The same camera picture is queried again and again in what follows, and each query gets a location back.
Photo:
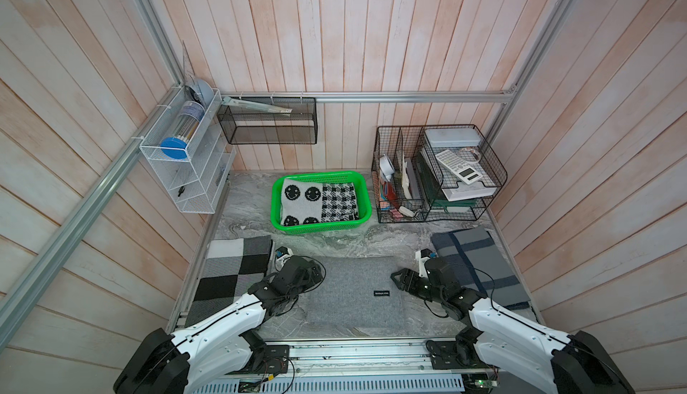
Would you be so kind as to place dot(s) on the black wire desk organizer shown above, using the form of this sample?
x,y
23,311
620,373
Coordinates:
x,y
422,189

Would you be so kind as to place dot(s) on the white box in organizer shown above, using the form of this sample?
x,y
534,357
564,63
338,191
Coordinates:
x,y
453,137

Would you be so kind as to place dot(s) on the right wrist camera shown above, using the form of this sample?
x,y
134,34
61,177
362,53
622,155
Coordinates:
x,y
422,257

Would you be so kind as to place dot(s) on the white calculator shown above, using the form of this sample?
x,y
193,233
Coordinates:
x,y
459,167

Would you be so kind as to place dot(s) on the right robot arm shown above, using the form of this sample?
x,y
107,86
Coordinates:
x,y
552,361

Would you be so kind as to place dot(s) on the smiley houndstooth scarf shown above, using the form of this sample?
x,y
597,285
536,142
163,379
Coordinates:
x,y
304,203

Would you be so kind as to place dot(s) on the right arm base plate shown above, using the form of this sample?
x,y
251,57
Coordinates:
x,y
452,355

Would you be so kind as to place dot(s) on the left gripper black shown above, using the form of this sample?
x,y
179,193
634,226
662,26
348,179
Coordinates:
x,y
309,281

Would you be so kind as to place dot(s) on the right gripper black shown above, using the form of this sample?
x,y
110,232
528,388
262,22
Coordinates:
x,y
406,275

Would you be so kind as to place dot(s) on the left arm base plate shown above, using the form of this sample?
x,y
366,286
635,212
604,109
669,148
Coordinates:
x,y
270,360

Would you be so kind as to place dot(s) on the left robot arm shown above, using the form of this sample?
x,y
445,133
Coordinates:
x,y
185,360

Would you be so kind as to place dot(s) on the white tape roll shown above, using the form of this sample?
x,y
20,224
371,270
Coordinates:
x,y
386,169

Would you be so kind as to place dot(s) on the black white checkered scarf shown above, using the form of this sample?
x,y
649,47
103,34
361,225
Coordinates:
x,y
231,267

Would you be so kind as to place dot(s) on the green plastic basket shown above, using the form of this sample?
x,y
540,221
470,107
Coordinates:
x,y
334,177

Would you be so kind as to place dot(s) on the blue capped clear tube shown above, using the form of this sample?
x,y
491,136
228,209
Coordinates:
x,y
176,142

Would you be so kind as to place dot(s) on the white ruler strip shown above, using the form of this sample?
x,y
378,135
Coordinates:
x,y
243,106

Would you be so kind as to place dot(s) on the white wire wall shelf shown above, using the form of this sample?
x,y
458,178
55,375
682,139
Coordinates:
x,y
195,183

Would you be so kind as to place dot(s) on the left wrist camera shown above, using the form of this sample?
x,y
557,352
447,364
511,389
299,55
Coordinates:
x,y
283,255

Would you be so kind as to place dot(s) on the navy grey striped scarf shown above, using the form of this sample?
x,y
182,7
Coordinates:
x,y
478,264

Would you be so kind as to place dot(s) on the aluminium front rail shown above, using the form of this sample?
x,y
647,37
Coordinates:
x,y
369,364

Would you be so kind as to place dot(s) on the black mesh wall basket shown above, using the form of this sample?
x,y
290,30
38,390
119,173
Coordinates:
x,y
298,128

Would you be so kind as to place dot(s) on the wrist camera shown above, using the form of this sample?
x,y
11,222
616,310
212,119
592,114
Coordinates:
x,y
422,257
283,255

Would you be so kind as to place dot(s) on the grey round disc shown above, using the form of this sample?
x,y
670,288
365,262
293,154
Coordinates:
x,y
200,91

